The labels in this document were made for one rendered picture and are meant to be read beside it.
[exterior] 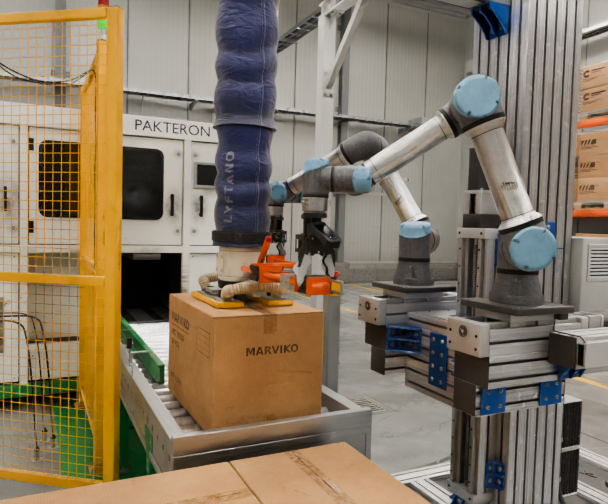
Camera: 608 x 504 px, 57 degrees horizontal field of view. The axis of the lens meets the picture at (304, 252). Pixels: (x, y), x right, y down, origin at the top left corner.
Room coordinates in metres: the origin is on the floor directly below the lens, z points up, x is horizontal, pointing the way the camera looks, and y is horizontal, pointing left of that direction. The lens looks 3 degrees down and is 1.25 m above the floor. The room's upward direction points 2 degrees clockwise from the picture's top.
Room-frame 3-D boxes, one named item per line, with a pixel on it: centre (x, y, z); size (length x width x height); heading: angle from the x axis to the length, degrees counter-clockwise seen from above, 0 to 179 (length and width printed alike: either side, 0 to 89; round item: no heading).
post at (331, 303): (2.51, -0.13, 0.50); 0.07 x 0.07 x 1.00; 26
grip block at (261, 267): (1.89, 0.13, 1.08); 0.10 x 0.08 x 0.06; 117
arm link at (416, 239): (2.08, -0.41, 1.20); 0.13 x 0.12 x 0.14; 155
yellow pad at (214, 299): (2.07, 0.32, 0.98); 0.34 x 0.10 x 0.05; 27
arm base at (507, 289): (1.62, -0.63, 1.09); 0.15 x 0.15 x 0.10
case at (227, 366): (2.11, 0.24, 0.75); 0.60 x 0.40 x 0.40; 27
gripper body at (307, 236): (1.60, -0.02, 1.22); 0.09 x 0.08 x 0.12; 27
